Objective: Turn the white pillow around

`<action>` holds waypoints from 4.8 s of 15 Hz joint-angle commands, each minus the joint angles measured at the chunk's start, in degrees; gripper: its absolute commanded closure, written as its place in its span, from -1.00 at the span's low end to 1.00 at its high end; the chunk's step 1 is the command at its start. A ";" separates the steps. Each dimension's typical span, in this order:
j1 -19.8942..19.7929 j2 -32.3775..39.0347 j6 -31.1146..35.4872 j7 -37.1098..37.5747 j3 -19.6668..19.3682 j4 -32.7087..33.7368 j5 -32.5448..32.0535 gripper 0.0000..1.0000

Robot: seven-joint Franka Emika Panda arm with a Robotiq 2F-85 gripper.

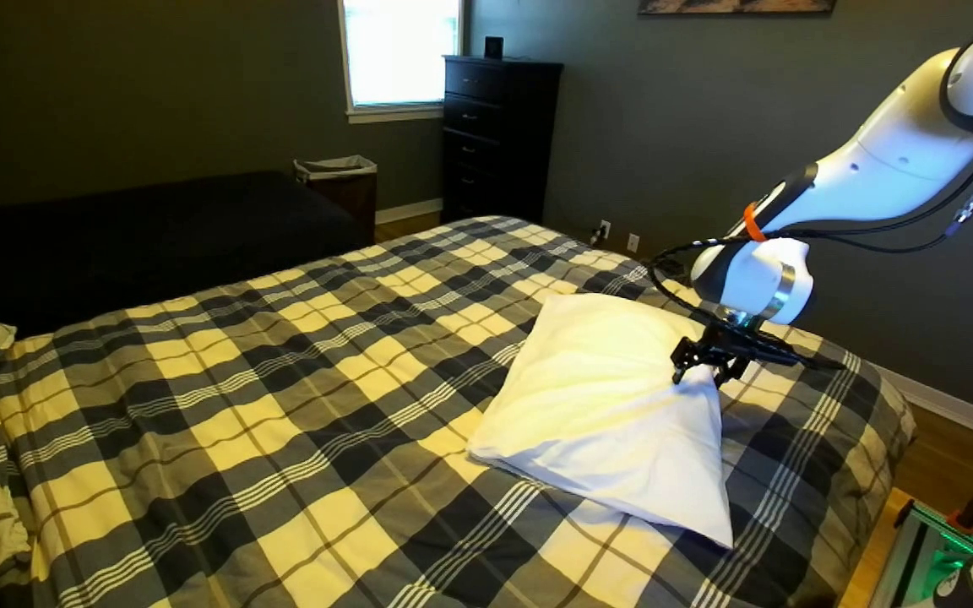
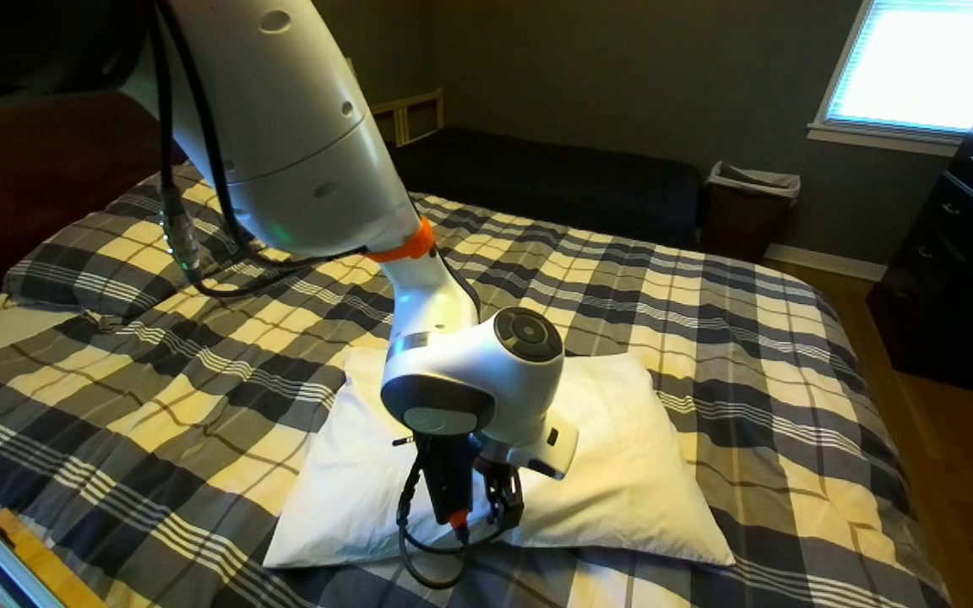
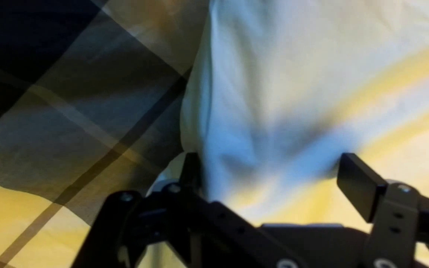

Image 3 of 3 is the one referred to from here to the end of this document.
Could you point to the white pillow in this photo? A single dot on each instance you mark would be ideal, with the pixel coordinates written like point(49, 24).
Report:
point(313, 99)

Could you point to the yellow black plaid comforter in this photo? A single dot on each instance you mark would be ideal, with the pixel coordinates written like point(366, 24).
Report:
point(74, 109)

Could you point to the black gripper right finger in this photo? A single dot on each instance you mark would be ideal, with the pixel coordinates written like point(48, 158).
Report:
point(368, 194)

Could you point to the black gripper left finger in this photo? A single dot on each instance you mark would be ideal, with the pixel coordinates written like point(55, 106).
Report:
point(174, 224)

